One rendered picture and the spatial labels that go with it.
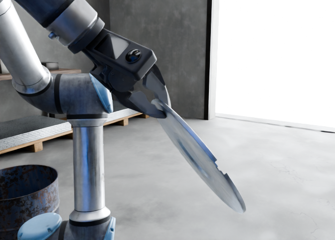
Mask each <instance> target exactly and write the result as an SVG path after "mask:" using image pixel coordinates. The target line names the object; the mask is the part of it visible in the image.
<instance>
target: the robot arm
mask: <svg viewBox="0 0 335 240"><path fill-rule="evenodd" d="M14 1H15V2H16V3H17V4H18V5H19V6H21V7H22V8H23V9H24V10H25V11H26V12H27V13H28V14H29V15H30V16H31V17H33V18H34V19H35V20H36V21H37V22H38V23H39V24H40V25H41V26H42V27H43V28H45V29H46V30H47V31H49V32H50V34H49V35H48V37H49V38H50V39H51V40H54V39H55V38H56V39H57V40H58V41H59V42H60V43H61V44H62V45H63V46H68V49H69V50H70V51H71V52H72V53H73V54H77V53H78V52H80V51H82V52H83V53H84V54H85V55H86V56H87V57H88V58H89V59H91V60H92V61H93V63H94V67H93V68H92V70H91V71H90V72H89V73H80V74H54V73H50V72H49V70H48V69H47V68H46V67H45V66H43V65H41V63H40V61H39V58H38V56H37V54H36V52H35V50H34V48H33V46H32V44H31V42H30V40H29V37H28V35H27V33H26V31H25V29H24V27H23V25H22V23H21V21H20V19H19V16H18V14H17V12H16V10H15V8H14V6H13V4H12V2H11V0H0V59H1V60H2V62H3V64H4V65H5V67H6V68H7V70H8V71H9V73H10V74H11V76H12V85H13V87H14V88H15V90H16V91H17V92H18V94H19V95H20V96H21V97H22V98H23V99H24V100H25V101H27V102H28V103H29V104H31V105H32V106H34V107H36V108H37V109H40V110H42V111H44V112H47V113H51V114H67V121H68V122H69V123H70V124H71V125H72V128H73V170H74V211H73V212H72V213H71V214H70V215H69V220H67V221H62V218H61V216H60V215H59V214H56V213H45V214H41V215H38V216H35V217H33V218H32V219H30V220H28V221H27V222H25V223H24V224H23V225H22V226H21V227H20V229H19V231H18V233H17V240H114V233H115V223H116V219H115V218H114V217H111V214H110V210H109V209H108V208H106V207H105V187H104V147H103V124H104V123H105V122H106V121H107V120H108V114H110V113H112V112H113V103H112V96H111V94H113V95H114V96H115V98H116V100H117V101H118V102H119V103H120V104H122V105H123V106H125V107H127V108H129V109H132V110H135V111H137V112H140V113H143V114H146V115H148V116H151V117H154V118H160V119H165V118H166V115H165V114H164V112H163V111H161V110H158V109H157V108H156V106H155V105H154V104H151V103H150V102H149V101H148V100H147V98H146V95H145V94H144V93H143V92H142V91H139V90H135V91H134V85H135V84H136V82H137V81H140V80H141V79H143V82H142V85H143V87H144V88H145V89H147V90H150V91H152V92H153V93H154V95H155V98H156V99H158V100H160V101H162V102H164V103H165V104H166V105H168V106H169V107H170V108H171V104H170V99H169V95H168V91H167V89H166V84H165V82H164V79H163V77H162V75H161V72H160V70H159V68H158V67H157V66H156V64H155V62H156V60H157V58H156V56H155V55H154V53H153V51H152V50H151V49H149V48H147V47H144V46H142V45H140V44H138V43H136V42H133V41H131V40H129V39H127V38H124V37H122V36H120V35H118V34H115V33H113V32H111V31H109V30H106V29H104V28H103V27H104V24H105V23H104V22H103V21H102V20H101V19H100V18H99V17H97V12H96V11H95V10H94V9H93V8H92V7H91V6H90V5H89V4H88V3H87V2H86V1H85V0H14ZM129 90H130V91H131V92H130V91H129Z"/></svg>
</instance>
